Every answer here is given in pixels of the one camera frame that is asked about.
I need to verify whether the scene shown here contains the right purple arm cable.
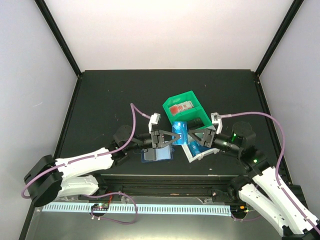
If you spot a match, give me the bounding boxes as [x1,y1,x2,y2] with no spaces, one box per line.
[219,111,320,227]

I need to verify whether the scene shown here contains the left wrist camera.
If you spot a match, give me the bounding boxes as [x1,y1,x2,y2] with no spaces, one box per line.
[148,112,161,133]

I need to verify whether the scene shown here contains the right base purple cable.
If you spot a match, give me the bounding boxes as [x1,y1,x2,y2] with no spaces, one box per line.
[231,212,263,223]

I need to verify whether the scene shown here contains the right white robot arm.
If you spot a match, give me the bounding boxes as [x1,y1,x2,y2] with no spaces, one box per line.
[188,121,320,240]

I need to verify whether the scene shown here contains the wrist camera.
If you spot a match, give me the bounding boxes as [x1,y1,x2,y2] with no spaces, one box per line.
[148,112,161,133]
[210,112,223,134]

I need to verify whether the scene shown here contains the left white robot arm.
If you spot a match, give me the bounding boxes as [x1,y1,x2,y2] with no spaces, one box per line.
[24,125,180,207]

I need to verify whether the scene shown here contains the left black frame post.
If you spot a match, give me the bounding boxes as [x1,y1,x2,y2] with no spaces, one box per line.
[34,0,82,78]

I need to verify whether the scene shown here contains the left circuit board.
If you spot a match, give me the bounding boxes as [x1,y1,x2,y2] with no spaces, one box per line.
[91,203,109,211]

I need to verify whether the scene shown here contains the blue credit cards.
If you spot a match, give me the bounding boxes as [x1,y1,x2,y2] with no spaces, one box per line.
[187,141,210,157]

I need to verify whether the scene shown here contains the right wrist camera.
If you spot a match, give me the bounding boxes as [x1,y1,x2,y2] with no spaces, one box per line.
[210,112,223,134]

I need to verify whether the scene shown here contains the white card bin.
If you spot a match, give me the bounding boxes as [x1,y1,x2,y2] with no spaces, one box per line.
[181,126,221,164]

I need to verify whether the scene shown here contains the green card bin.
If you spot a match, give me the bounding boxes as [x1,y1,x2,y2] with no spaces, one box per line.
[162,90,212,128]

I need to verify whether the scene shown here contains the white slotted cable duct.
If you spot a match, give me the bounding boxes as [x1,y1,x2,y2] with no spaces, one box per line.
[42,202,232,217]

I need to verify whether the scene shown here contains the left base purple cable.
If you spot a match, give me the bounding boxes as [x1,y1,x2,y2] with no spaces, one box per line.
[84,191,139,225]

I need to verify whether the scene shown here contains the right black frame post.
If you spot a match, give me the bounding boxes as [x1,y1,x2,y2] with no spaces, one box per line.
[254,0,306,77]

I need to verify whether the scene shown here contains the black frame post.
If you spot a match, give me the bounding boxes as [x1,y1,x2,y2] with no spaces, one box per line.
[254,0,306,77]
[34,0,82,78]

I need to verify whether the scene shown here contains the red white credit cards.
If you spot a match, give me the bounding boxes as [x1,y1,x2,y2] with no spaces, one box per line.
[169,100,194,116]

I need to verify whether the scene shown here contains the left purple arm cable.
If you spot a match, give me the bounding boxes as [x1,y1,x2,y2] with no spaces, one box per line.
[21,102,152,200]

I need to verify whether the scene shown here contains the single blue vip card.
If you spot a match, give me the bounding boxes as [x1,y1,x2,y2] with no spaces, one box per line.
[172,121,188,146]

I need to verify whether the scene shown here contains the circuit board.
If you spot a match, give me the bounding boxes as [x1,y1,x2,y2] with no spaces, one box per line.
[230,205,254,214]
[91,203,109,211]

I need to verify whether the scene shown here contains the blue card holder wallet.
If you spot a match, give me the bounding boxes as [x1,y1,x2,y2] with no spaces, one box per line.
[141,145,174,163]

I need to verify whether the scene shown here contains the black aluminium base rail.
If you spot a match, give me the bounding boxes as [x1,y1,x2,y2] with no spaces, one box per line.
[58,172,237,203]

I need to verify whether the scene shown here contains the right circuit board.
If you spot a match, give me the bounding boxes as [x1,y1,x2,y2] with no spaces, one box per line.
[230,205,254,214]

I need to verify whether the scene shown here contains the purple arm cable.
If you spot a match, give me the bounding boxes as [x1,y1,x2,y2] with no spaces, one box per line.
[21,102,152,200]
[219,111,320,227]

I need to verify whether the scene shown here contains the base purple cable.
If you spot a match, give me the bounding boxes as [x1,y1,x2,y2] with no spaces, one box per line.
[231,212,263,223]
[84,191,139,225]

